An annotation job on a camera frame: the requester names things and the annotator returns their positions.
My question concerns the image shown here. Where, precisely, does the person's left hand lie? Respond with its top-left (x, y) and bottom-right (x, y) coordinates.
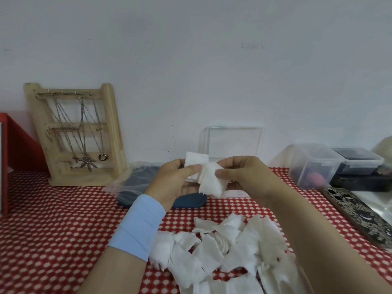
top-left (144, 158), bottom-right (203, 213)

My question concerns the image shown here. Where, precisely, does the person's right hand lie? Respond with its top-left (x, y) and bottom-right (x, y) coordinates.
top-left (215, 156), bottom-right (292, 205)

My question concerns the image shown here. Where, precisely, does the clear cotton pad box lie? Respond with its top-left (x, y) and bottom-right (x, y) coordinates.
top-left (199, 126), bottom-right (265, 198)

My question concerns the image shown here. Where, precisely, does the clear plastic bag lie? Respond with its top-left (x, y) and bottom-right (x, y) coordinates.
top-left (102, 162), bottom-right (166, 205)

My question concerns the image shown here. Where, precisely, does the pile of white cotton pads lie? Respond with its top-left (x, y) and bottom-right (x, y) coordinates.
top-left (148, 212), bottom-right (316, 294)

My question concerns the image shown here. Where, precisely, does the person's right forearm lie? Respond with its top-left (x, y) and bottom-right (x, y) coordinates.
top-left (269, 180), bottom-right (392, 294)

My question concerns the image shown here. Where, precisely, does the person's left forearm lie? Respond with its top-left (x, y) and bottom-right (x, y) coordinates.
top-left (76, 246), bottom-right (147, 294)

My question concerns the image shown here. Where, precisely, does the black tray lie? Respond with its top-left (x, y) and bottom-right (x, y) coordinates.
top-left (330, 171), bottom-right (392, 192)

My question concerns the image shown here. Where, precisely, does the dark blue pouch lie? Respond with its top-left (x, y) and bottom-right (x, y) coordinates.
top-left (118, 167), bottom-right (209, 209)

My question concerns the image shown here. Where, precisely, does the light blue wristband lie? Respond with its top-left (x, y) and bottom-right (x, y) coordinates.
top-left (107, 194), bottom-right (167, 262)

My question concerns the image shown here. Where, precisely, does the pink makeup sponge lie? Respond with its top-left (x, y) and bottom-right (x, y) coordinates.
top-left (306, 172), bottom-right (326, 187)

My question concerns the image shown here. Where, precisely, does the clear lidded plastic container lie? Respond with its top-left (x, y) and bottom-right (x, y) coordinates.
top-left (269, 143), bottom-right (345, 190)

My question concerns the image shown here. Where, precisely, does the wooden jewelry stand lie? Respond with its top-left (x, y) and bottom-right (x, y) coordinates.
top-left (24, 82), bottom-right (133, 187)

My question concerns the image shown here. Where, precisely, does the clear container with black contents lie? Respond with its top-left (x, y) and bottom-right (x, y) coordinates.
top-left (332, 147), bottom-right (384, 176)

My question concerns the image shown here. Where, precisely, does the phone with patterned case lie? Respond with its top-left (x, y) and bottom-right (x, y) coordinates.
top-left (321, 186), bottom-right (392, 249)

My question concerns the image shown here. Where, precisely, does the red checkered tablecloth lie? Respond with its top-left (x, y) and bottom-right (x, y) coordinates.
top-left (0, 167), bottom-right (392, 294)

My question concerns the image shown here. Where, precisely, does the beige plastic tub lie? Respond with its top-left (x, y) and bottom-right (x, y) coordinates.
top-left (370, 136), bottom-right (392, 166)

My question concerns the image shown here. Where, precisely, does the red framed mirror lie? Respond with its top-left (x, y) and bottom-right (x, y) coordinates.
top-left (0, 112), bottom-right (49, 219)

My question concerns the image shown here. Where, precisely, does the ring pendant necklace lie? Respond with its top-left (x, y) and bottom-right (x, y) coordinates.
top-left (91, 96), bottom-right (108, 161)

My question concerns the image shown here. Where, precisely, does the leaf pendant necklace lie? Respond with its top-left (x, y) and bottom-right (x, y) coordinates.
top-left (79, 94), bottom-right (99, 172)

